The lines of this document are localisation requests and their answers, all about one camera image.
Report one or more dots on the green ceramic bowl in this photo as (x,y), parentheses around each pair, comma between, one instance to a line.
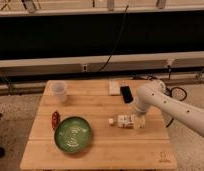
(73,135)

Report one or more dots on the white labelled plastic bottle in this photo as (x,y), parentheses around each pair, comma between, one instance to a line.
(124,121)

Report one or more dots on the translucent clear gripper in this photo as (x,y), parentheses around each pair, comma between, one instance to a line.
(139,121)

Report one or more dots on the small red brown object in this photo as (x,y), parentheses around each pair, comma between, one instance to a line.
(55,120)

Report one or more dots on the black smartphone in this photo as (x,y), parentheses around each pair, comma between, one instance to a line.
(126,93)

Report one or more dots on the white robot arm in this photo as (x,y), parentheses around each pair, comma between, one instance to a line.
(153,94)

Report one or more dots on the white wall socket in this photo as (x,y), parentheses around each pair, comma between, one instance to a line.
(85,68)

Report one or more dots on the clear plastic cup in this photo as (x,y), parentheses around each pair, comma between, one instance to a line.
(59,90)

